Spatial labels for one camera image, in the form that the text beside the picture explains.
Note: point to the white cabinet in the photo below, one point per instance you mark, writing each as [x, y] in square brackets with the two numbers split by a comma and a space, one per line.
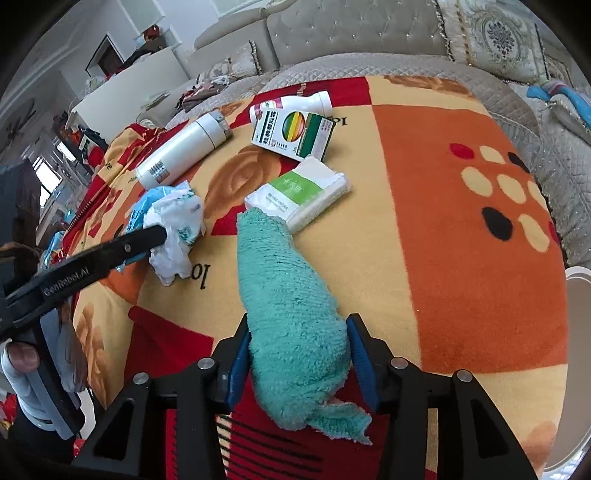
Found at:
[120, 97]

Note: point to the medicine box with rainbow circle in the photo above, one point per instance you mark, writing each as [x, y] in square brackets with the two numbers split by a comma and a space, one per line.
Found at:
[295, 131]

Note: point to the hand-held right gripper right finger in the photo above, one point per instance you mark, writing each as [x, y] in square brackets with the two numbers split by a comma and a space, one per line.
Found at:
[362, 364]

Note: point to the person's left hand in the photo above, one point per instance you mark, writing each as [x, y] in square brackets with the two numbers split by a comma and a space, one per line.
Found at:
[21, 360]

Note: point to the dark red clothes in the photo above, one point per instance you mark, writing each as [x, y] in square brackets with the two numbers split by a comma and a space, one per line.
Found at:
[203, 97]

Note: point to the white thermos bottle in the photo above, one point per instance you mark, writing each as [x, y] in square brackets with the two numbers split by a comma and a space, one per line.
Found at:
[180, 147]

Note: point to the light blue plastic packet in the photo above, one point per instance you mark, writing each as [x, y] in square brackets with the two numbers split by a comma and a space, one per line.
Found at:
[141, 207]

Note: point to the green fluffy towel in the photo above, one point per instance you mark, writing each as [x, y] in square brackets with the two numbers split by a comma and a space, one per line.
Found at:
[286, 314]

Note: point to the small ornate beige cushion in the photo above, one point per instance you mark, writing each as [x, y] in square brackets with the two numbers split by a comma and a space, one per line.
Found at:
[561, 71]

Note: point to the white pill bottle pink label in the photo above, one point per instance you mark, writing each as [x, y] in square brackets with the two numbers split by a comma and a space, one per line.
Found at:
[304, 104]

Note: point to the white tissue pack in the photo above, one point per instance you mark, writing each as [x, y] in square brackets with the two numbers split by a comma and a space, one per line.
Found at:
[300, 194]

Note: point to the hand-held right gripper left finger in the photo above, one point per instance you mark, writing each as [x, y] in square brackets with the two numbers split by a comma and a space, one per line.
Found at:
[238, 369]

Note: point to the large ornate beige cushion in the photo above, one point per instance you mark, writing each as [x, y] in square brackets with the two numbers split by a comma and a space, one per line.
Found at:
[498, 37]

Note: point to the red orange printed blanket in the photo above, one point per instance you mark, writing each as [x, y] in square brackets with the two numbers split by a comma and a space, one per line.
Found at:
[438, 230]

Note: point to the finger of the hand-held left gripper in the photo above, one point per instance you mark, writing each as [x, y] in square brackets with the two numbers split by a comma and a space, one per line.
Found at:
[92, 267]

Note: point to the striped beige cushion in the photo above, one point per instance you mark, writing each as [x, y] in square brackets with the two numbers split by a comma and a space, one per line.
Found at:
[240, 62]

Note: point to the white round bin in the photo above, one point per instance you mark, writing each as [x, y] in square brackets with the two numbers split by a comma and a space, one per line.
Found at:
[579, 369]

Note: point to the white tissue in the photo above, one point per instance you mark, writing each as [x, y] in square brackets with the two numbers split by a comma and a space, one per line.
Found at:
[178, 230]

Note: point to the light blue towel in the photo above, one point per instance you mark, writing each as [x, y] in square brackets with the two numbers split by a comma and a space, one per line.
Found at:
[572, 99]

